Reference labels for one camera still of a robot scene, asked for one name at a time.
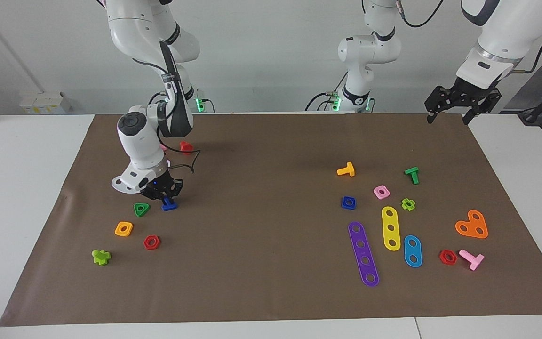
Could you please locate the brown table mat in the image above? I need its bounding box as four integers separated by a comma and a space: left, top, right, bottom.
0, 113, 542, 327

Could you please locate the purple four-hole strip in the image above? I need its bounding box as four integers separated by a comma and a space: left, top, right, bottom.
348, 221, 380, 287

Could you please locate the white power strip box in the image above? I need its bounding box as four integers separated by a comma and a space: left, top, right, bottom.
19, 92, 73, 115

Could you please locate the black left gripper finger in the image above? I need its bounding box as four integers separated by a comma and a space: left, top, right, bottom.
424, 86, 455, 124
462, 89, 502, 125

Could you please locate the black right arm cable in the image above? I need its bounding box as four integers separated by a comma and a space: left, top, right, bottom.
130, 56, 202, 175

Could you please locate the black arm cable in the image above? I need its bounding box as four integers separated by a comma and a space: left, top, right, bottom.
393, 0, 542, 75
130, 56, 202, 175

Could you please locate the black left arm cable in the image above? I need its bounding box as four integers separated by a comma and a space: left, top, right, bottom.
393, 0, 542, 75

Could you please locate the yellow three-hole strip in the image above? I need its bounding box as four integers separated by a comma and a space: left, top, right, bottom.
382, 206, 401, 251

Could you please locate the blue two-hole strip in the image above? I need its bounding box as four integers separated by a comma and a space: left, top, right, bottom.
403, 235, 423, 268

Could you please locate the white curved five-hole plate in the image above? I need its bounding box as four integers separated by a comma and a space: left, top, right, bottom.
111, 160, 172, 194

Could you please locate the orange heart three-hole plate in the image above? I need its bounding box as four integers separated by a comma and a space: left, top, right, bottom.
455, 210, 489, 239

